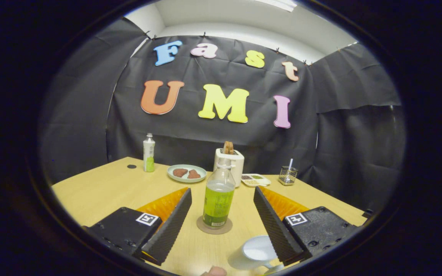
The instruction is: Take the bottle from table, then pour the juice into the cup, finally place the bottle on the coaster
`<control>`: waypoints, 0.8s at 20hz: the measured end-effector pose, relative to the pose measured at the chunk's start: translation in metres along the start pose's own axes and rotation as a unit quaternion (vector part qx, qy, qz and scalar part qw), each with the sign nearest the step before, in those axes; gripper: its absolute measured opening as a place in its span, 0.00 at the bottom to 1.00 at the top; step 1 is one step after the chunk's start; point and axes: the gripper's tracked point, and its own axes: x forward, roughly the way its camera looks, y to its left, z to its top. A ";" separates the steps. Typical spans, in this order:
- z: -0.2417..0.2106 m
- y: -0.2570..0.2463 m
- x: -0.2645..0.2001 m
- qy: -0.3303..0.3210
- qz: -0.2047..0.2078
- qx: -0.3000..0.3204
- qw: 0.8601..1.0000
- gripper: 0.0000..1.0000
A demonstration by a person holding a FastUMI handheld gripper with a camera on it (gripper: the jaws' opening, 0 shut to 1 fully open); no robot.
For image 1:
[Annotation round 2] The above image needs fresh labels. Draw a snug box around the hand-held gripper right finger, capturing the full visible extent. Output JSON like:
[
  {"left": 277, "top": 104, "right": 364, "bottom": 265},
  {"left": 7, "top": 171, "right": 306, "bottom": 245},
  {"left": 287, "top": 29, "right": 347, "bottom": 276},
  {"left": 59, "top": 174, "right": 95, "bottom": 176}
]
[{"left": 253, "top": 186, "right": 360, "bottom": 267}]

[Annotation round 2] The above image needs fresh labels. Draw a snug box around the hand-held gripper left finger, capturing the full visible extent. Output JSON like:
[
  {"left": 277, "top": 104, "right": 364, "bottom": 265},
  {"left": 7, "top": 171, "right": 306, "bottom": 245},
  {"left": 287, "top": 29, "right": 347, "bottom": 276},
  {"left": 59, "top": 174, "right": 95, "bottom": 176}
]
[{"left": 85, "top": 187, "right": 193, "bottom": 266}]

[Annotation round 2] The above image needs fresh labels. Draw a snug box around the pale blue cup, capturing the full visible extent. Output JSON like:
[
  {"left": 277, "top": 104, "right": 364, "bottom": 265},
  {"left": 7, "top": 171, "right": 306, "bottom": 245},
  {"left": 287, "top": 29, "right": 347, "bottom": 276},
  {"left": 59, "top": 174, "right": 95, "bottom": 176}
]
[{"left": 228, "top": 235, "right": 283, "bottom": 274}]

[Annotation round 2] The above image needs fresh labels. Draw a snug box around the round brown coaster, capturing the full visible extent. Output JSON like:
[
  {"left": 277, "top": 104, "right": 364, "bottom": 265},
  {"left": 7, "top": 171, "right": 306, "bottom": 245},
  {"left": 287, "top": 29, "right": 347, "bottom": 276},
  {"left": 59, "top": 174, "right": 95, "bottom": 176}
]
[{"left": 196, "top": 216, "right": 233, "bottom": 235}]

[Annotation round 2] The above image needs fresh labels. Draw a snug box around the clear green-label juice bottle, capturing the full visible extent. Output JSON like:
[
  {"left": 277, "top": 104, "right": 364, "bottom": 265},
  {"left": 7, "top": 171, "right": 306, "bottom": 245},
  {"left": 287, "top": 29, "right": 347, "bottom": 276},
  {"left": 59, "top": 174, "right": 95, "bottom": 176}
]
[{"left": 202, "top": 158, "right": 236, "bottom": 230}]

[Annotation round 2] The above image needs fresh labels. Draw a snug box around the tall white and green bottle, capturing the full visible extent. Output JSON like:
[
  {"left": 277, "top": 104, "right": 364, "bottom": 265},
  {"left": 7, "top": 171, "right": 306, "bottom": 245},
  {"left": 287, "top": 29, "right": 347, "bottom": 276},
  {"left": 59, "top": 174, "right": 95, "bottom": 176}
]
[{"left": 143, "top": 133, "right": 156, "bottom": 173}]

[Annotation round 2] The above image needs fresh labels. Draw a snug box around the pale green plate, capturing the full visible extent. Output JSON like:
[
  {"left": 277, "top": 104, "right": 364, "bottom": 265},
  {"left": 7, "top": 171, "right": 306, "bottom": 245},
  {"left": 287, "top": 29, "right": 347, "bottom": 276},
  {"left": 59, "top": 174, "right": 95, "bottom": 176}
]
[{"left": 167, "top": 164, "right": 207, "bottom": 183}]

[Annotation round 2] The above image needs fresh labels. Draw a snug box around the small glass jar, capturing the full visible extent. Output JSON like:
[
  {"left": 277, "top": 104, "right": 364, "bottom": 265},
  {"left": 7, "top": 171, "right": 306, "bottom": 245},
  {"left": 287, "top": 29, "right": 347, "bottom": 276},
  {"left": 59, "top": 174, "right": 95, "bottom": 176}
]
[{"left": 278, "top": 166, "right": 298, "bottom": 186}]

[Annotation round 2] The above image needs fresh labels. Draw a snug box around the white divided condiment tray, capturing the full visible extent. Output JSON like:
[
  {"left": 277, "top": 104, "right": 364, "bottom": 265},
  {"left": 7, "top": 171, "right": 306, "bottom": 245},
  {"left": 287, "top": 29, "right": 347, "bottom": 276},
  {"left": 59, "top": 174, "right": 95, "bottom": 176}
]
[{"left": 241, "top": 174, "right": 271, "bottom": 187}]

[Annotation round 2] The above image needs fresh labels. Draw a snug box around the white toaster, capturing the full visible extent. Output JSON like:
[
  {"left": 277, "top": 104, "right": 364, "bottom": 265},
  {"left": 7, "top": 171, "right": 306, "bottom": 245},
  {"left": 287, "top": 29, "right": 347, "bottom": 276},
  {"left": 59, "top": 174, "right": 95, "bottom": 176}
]
[{"left": 213, "top": 148, "right": 245, "bottom": 188}]

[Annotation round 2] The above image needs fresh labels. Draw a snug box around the wooden table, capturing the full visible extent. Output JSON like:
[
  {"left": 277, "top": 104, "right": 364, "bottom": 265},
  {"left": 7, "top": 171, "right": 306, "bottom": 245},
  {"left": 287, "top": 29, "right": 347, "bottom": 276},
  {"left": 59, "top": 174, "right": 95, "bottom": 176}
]
[{"left": 51, "top": 156, "right": 367, "bottom": 276}]

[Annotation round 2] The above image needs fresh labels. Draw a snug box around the long ceiling light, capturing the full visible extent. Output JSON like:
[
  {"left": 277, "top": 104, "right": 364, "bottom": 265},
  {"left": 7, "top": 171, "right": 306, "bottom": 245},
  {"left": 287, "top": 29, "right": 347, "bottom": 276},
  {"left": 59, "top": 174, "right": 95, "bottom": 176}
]
[{"left": 256, "top": 0, "right": 297, "bottom": 12}]

